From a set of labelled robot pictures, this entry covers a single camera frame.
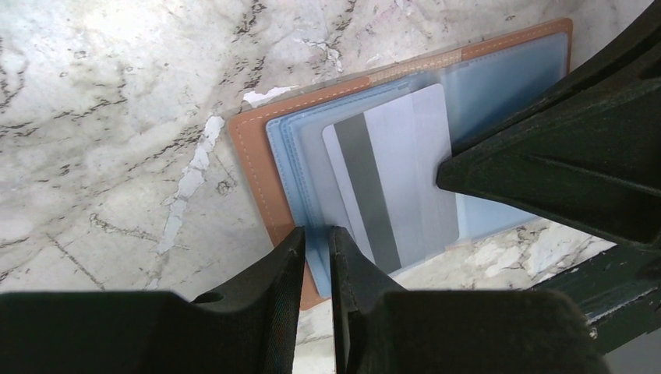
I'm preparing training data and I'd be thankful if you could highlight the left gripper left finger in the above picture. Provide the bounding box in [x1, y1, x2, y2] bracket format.
[1, 228, 306, 373]

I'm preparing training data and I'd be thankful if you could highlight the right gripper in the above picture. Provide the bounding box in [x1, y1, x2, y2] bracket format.
[437, 2, 660, 354]

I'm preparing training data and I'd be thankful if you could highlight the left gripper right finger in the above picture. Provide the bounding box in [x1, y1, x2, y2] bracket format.
[328, 227, 609, 373]

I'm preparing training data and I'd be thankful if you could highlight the tan leather card holder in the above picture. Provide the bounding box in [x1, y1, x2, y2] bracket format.
[229, 18, 573, 310]

